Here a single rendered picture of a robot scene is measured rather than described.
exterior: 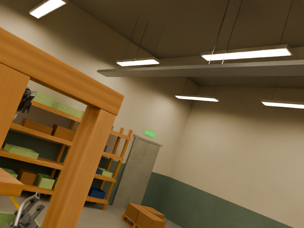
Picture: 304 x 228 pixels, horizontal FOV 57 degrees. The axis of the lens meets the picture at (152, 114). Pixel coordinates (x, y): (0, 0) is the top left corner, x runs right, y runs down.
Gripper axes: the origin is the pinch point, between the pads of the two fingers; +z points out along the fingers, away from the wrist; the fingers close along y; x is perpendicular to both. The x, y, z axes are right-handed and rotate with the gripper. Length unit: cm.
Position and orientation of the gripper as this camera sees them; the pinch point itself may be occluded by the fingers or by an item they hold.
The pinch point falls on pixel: (31, 95)
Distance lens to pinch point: 129.3
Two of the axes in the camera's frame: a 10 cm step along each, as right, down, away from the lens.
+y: 1.2, 9.7, -2.0
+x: -7.0, -0.6, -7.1
